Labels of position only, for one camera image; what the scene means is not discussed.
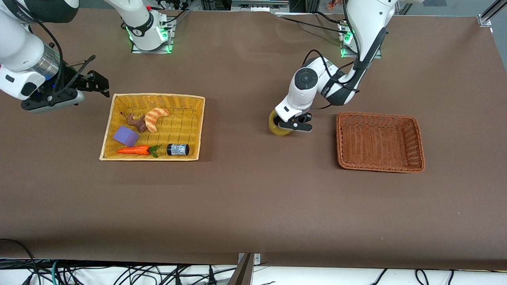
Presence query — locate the brown table cover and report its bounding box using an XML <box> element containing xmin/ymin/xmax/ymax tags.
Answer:
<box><xmin>0</xmin><ymin>9</ymin><xmax>507</xmax><ymax>271</ymax></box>

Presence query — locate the brown wicker basket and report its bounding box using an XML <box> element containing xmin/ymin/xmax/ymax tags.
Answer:
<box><xmin>336</xmin><ymin>112</ymin><xmax>425</xmax><ymax>173</ymax></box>

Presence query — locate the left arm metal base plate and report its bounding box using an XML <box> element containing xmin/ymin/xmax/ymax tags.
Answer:
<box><xmin>340</xmin><ymin>20</ymin><xmax>383</xmax><ymax>59</ymax></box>

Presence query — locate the black looped floor cable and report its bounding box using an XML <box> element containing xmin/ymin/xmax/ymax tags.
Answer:
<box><xmin>0</xmin><ymin>238</ymin><xmax>40</xmax><ymax>285</ymax></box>

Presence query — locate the dark metal bar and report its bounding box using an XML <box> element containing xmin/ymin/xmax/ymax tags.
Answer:
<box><xmin>227</xmin><ymin>253</ymin><xmax>254</xmax><ymax>285</ymax></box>

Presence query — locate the yellow wicker basket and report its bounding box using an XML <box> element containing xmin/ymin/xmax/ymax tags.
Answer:
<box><xmin>98</xmin><ymin>93</ymin><xmax>206</xmax><ymax>162</ymax></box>

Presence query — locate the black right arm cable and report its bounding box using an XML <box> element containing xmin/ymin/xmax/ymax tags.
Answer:
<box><xmin>8</xmin><ymin>0</ymin><xmax>97</xmax><ymax>93</ymax></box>

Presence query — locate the clear yellowish tape roll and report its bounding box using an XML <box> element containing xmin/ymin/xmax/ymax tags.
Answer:
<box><xmin>269</xmin><ymin>110</ymin><xmax>294</xmax><ymax>136</ymax></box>

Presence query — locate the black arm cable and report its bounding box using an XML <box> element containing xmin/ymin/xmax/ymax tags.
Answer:
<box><xmin>8</xmin><ymin>0</ymin><xmax>97</xmax><ymax>93</ymax></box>
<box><xmin>302</xmin><ymin>0</ymin><xmax>362</xmax><ymax>109</ymax></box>

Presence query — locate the long black base cable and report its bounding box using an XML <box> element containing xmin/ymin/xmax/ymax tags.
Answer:
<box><xmin>276</xmin><ymin>15</ymin><xmax>350</xmax><ymax>31</ymax></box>

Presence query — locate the brown toy animal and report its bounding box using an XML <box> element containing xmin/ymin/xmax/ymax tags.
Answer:
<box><xmin>120</xmin><ymin>112</ymin><xmax>149</xmax><ymax>133</ymax></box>

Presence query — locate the purple foam block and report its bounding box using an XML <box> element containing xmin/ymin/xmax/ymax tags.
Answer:
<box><xmin>112</xmin><ymin>125</ymin><xmax>139</xmax><ymax>146</ymax></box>

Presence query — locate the small dark jar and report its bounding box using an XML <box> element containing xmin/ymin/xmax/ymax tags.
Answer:
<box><xmin>166</xmin><ymin>143</ymin><xmax>189</xmax><ymax>156</ymax></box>

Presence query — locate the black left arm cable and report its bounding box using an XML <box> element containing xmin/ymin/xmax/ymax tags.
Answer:
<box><xmin>302</xmin><ymin>0</ymin><xmax>362</xmax><ymax>109</ymax></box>

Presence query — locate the orange toy carrot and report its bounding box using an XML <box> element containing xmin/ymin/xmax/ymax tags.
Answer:
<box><xmin>116</xmin><ymin>145</ymin><xmax>160</xmax><ymax>158</ymax></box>

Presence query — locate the black base cable bundle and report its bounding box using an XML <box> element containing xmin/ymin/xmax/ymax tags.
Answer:
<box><xmin>158</xmin><ymin>0</ymin><xmax>191</xmax><ymax>26</ymax></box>

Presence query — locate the grey metal frame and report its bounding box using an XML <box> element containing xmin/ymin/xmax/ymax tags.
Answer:
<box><xmin>231</xmin><ymin>0</ymin><xmax>290</xmax><ymax>11</ymax></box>

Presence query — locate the toy croissant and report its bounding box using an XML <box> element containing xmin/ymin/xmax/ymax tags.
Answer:
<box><xmin>144</xmin><ymin>107</ymin><xmax>170</xmax><ymax>133</ymax></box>

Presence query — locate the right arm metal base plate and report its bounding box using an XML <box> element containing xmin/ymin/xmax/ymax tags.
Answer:
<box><xmin>132</xmin><ymin>18</ymin><xmax>173</xmax><ymax>54</ymax></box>

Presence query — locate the curved black base cable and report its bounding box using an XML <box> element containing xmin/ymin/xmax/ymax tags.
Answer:
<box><xmin>315</xmin><ymin>11</ymin><xmax>342</xmax><ymax>24</ymax></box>

